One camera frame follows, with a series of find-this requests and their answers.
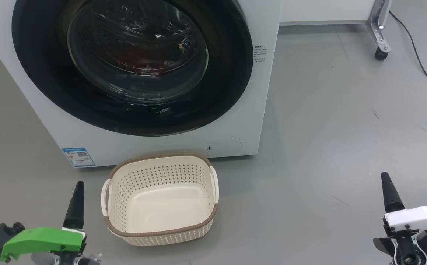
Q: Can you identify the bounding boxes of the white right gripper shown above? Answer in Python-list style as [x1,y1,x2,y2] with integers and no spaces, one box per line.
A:
[374,172,427,265]

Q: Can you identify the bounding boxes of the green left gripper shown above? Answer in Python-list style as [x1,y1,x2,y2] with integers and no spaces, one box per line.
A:
[0,181,101,265]

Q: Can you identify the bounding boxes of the red garment white trim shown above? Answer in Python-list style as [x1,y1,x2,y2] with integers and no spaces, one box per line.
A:
[114,46,173,76]

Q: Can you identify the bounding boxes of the cream perforated basket brown rim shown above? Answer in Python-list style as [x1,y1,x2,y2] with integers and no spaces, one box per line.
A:
[101,153,220,246]

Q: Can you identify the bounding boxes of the white front-load washing machine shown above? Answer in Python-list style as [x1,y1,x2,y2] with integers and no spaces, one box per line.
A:
[0,0,284,169]

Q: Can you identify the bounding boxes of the blue energy label sticker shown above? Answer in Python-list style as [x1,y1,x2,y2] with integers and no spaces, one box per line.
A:
[62,147,96,168]

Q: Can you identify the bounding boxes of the metal stand leg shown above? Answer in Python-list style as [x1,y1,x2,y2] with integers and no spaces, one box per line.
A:
[365,0,392,52]

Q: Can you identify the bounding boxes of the oval white filter cover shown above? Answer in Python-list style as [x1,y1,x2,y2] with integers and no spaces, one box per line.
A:
[207,138,243,153]

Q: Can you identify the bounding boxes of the thin dark floor cable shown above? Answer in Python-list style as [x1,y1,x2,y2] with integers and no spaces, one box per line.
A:
[388,10,427,99]

